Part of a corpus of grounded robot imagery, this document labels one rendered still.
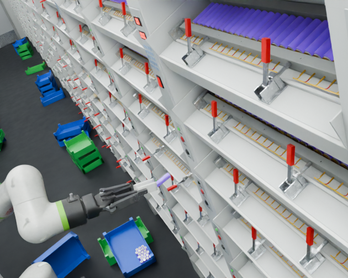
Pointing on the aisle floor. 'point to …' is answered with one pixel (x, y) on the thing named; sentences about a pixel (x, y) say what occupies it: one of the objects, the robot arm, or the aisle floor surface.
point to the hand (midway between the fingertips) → (145, 187)
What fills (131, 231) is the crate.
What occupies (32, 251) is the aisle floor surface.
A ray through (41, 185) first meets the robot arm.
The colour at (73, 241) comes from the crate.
